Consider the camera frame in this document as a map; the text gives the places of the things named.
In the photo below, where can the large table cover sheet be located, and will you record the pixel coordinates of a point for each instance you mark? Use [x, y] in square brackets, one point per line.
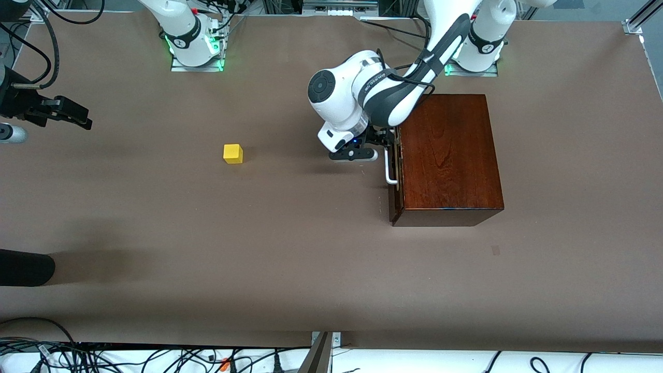
[311, 259]

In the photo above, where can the dark wooden drawer cabinet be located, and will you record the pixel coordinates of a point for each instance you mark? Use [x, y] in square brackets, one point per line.
[450, 166]

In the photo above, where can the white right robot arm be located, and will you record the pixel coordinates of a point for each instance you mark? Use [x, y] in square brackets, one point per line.
[181, 26]

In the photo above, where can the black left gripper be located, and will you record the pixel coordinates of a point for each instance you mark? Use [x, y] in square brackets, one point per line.
[376, 138]

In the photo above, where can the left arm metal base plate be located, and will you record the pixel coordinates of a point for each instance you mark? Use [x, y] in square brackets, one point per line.
[469, 73]

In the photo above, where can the aluminium frame corner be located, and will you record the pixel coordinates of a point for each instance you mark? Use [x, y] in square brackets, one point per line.
[40, 15]

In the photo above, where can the yellow cube block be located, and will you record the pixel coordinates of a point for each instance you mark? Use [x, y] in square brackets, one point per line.
[232, 154]

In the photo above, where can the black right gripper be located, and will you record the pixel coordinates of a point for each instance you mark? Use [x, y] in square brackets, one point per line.
[15, 101]

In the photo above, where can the aluminium frame post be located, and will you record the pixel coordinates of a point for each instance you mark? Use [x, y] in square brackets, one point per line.
[633, 26]

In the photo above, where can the black cylinder object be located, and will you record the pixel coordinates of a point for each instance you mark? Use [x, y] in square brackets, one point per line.
[26, 267]

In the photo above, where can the grey slanted metal bar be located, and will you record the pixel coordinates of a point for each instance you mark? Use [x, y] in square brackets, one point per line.
[317, 360]

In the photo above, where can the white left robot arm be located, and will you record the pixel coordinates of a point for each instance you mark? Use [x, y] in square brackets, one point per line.
[336, 98]

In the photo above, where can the small metal bracket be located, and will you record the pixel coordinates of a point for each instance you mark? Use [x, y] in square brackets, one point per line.
[336, 339]

